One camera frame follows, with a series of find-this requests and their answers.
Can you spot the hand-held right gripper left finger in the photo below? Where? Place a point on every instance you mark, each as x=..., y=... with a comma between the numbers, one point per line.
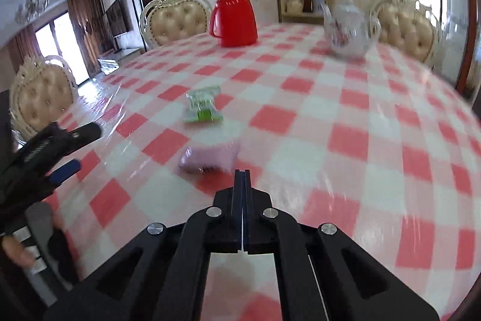
x=237, y=200

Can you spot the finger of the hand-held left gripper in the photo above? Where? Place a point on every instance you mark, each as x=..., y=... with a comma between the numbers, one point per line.
x=84, y=135
x=65, y=171

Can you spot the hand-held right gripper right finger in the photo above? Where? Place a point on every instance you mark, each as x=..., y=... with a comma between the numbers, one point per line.
x=259, y=227

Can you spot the pink snack packet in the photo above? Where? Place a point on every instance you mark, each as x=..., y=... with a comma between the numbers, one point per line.
x=208, y=159

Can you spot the person's left hand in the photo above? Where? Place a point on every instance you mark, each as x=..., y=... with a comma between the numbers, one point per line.
x=15, y=249

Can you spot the cream tufted dining chair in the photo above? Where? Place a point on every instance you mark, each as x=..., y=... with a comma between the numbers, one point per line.
x=41, y=99
x=176, y=20
x=407, y=31

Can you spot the white television cabinet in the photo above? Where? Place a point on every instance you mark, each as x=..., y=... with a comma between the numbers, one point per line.
x=112, y=61

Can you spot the green white snack packet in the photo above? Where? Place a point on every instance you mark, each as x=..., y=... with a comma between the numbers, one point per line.
x=203, y=104

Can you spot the brown curtain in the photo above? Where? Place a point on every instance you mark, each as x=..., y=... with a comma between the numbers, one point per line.
x=80, y=31

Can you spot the black flat television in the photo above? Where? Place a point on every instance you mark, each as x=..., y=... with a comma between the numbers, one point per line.
x=116, y=18

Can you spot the ceiling chandelier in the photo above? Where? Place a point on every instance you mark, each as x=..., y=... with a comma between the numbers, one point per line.
x=32, y=5

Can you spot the red thermos jug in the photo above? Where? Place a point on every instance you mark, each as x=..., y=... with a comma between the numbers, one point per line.
x=233, y=18

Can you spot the white floral teapot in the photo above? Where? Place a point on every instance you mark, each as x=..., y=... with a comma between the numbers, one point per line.
x=347, y=31

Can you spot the clear bag of food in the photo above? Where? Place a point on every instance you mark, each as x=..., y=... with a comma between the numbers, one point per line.
x=295, y=3

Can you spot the brown bottle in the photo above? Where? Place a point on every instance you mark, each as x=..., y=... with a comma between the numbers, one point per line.
x=308, y=1

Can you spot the wood framed glass door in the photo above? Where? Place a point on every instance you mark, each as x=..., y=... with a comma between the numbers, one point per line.
x=432, y=5

